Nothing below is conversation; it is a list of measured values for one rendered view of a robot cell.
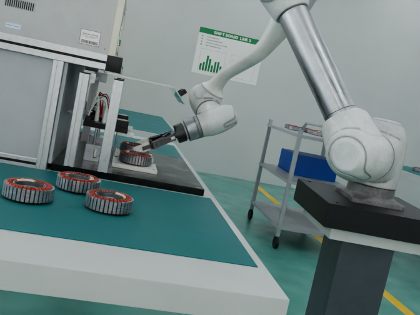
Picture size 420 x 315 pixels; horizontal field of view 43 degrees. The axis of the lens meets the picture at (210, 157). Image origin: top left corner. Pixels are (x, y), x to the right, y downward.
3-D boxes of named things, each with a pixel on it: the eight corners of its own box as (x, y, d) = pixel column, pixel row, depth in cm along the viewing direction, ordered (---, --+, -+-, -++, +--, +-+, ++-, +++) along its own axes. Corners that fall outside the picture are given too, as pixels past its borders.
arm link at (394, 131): (402, 189, 181) (419, 125, 178) (387, 192, 166) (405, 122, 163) (356, 176, 189) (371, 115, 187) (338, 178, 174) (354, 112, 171)
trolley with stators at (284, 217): (305, 227, 513) (329, 124, 502) (348, 263, 415) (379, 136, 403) (245, 217, 503) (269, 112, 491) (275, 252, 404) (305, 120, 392)
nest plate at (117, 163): (154, 167, 192) (155, 163, 191) (156, 174, 177) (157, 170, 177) (112, 159, 189) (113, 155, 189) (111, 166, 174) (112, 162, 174)
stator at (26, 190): (59, 206, 121) (62, 190, 120) (9, 204, 114) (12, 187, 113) (42, 192, 129) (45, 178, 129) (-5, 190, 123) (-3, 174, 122)
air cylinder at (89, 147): (99, 159, 184) (102, 143, 184) (98, 162, 177) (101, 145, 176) (84, 155, 183) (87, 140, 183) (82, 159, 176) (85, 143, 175)
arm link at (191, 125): (200, 136, 214) (187, 140, 213) (194, 114, 212) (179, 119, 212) (204, 139, 205) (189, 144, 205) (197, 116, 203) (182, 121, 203)
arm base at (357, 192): (377, 195, 193) (381, 180, 192) (405, 211, 171) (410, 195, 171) (329, 187, 191) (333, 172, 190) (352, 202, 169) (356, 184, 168)
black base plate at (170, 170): (182, 164, 230) (183, 158, 230) (203, 196, 168) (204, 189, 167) (71, 143, 222) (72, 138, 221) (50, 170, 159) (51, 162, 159)
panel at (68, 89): (72, 138, 222) (85, 66, 219) (51, 163, 158) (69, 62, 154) (70, 137, 222) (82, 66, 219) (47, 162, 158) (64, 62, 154)
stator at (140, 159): (152, 164, 189) (154, 154, 188) (149, 169, 177) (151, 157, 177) (120, 157, 188) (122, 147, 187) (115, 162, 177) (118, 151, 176)
